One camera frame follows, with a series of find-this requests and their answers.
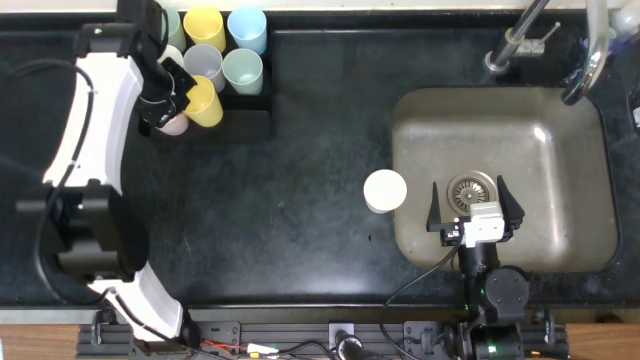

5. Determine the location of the blue soap bottle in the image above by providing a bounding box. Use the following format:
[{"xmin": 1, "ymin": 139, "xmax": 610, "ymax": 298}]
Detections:
[{"xmin": 578, "ymin": 2, "xmax": 640, "ymax": 59}]

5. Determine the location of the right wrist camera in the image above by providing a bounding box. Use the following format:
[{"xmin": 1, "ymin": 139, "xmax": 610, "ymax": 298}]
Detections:
[{"xmin": 463, "ymin": 201, "xmax": 506, "ymax": 248}]

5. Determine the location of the black container with white label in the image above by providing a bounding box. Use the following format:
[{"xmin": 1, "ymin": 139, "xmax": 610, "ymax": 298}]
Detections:
[{"xmin": 626, "ymin": 89, "xmax": 640, "ymax": 136}]

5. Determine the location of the yellow cup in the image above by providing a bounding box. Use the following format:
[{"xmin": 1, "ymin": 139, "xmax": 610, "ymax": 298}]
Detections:
[
  {"xmin": 182, "ymin": 6, "xmax": 227, "ymax": 54},
  {"xmin": 182, "ymin": 74, "xmax": 225, "ymax": 129}
]

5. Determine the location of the grey cup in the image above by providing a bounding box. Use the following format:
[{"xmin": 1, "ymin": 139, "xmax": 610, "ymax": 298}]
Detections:
[{"xmin": 183, "ymin": 44, "xmax": 227, "ymax": 94}]

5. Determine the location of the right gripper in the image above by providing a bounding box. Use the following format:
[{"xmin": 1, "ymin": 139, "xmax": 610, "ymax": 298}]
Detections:
[{"xmin": 426, "ymin": 174, "xmax": 526, "ymax": 248}]

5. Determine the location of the mounting rail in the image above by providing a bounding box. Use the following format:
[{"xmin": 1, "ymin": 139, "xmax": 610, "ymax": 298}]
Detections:
[{"xmin": 77, "ymin": 319, "xmax": 571, "ymax": 360}]

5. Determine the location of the black cable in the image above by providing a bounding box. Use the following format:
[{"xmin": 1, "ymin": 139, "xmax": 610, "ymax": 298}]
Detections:
[
  {"xmin": 378, "ymin": 232, "xmax": 466, "ymax": 360},
  {"xmin": 7, "ymin": 58, "xmax": 116, "ymax": 307}
]

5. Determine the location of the blue cup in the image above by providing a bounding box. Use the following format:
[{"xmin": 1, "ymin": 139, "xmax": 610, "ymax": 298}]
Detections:
[{"xmin": 227, "ymin": 6, "xmax": 269, "ymax": 56}]

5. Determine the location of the green cup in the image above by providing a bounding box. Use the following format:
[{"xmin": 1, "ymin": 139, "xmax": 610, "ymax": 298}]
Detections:
[
  {"xmin": 222, "ymin": 48, "xmax": 265, "ymax": 96},
  {"xmin": 159, "ymin": 5, "xmax": 188, "ymax": 53}
]

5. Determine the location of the steel sink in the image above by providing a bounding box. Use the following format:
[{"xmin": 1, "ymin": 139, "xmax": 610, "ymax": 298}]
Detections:
[{"xmin": 391, "ymin": 87, "xmax": 621, "ymax": 274}]

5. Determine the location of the white cup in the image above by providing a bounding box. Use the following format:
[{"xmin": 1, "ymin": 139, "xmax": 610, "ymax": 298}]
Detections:
[
  {"xmin": 363, "ymin": 169, "xmax": 408, "ymax": 215},
  {"xmin": 157, "ymin": 44, "xmax": 185, "ymax": 67}
]

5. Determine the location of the black tray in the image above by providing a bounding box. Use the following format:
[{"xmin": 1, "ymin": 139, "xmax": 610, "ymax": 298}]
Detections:
[{"xmin": 138, "ymin": 9, "xmax": 275, "ymax": 143}]

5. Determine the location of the steel tap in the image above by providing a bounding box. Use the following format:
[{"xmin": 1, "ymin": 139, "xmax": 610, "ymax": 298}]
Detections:
[{"xmin": 482, "ymin": 0, "xmax": 615, "ymax": 106}]

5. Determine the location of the pink cup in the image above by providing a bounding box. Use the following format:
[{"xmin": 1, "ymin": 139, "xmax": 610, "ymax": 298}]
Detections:
[{"xmin": 157, "ymin": 112, "xmax": 190, "ymax": 137}]

